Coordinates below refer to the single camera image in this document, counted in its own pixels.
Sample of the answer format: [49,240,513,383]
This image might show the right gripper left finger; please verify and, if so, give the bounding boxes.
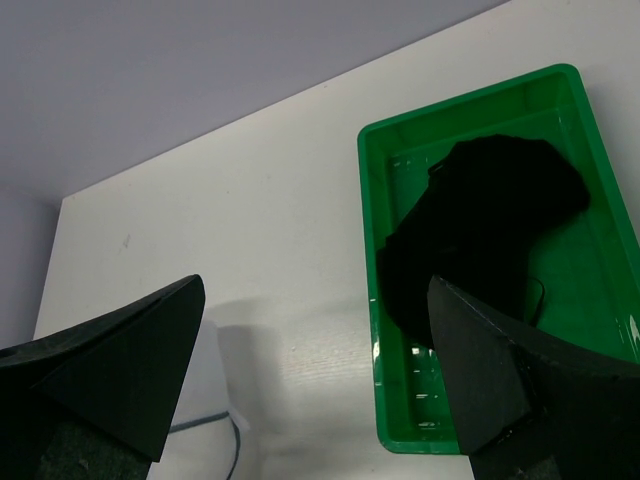
[1,275,205,479]

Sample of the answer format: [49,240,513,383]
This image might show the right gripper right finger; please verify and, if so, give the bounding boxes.
[428,277,639,479]

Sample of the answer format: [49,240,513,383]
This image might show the white mesh laundry bag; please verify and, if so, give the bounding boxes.
[149,319,256,479]

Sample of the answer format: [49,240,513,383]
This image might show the green plastic tray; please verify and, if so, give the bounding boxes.
[357,64,639,455]

